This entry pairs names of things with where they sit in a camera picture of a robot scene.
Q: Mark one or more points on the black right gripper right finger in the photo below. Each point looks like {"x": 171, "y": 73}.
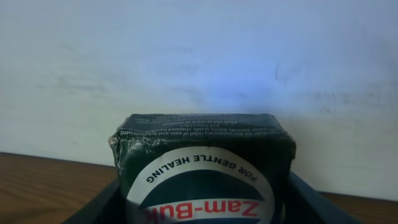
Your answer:
{"x": 305, "y": 205}

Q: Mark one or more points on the dark green round-logo box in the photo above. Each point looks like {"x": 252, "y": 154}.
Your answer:
{"x": 202, "y": 168}

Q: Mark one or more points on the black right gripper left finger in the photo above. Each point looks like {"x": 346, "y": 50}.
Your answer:
{"x": 108, "y": 207}

